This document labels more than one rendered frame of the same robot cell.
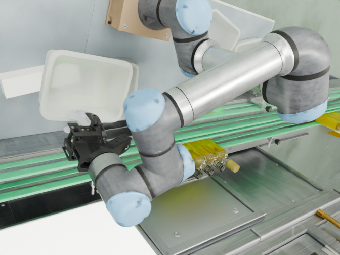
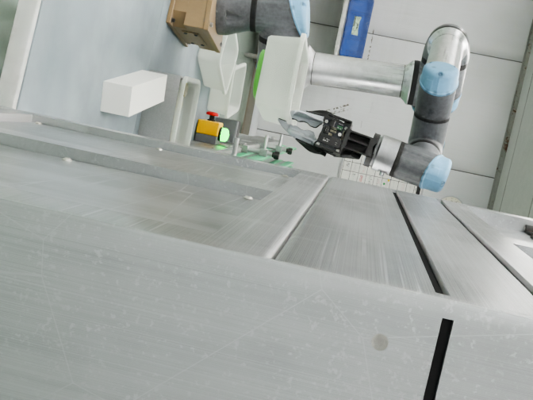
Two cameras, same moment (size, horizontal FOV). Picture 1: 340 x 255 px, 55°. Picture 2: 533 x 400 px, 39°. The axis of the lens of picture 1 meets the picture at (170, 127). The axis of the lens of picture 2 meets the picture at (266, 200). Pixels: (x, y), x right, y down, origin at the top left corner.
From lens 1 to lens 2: 1.44 m
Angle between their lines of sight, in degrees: 46
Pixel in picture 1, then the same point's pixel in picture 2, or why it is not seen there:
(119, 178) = (420, 148)
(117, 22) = (201, 18)
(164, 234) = not seen: hidden behind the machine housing
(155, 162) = (444, 128)
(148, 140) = (449, 105)
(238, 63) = (453, 48)
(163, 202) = not seen: hidden behind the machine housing
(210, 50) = (320, 55)
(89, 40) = (155, 43)
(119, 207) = (444, 166)
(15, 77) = (139, 85)
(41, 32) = (136, 23)
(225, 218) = not seen: hidden behind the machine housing
